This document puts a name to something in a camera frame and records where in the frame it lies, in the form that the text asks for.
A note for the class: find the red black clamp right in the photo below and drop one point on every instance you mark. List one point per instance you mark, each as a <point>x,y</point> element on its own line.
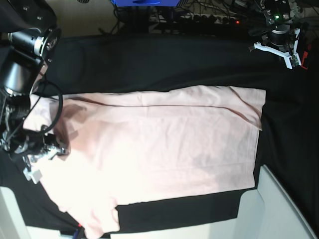
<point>305,60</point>

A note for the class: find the pink T-shirt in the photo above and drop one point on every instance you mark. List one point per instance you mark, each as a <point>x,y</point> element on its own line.
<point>149,146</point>

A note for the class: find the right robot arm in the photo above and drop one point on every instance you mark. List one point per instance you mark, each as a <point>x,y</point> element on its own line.
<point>33,35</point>

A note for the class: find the white camera bracket right arm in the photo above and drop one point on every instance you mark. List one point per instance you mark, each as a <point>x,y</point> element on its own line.
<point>31,170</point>

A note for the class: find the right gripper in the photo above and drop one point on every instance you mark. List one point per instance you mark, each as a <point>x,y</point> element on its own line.
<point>34,147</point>

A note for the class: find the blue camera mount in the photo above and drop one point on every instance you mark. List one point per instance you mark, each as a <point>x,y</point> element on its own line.
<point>124,3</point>

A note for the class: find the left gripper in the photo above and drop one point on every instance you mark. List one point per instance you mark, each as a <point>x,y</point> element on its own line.
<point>277,38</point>

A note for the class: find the red black clamp bottom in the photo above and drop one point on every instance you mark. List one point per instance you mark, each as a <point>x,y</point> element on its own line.
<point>79,233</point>

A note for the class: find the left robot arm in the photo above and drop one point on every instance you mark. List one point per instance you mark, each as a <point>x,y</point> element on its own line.
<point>276,12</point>

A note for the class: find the black power strip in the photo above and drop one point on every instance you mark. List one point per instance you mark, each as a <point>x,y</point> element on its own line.
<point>196,18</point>

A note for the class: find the red black clamp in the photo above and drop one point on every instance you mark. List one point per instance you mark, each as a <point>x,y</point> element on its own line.
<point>79,233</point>
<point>305,60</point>

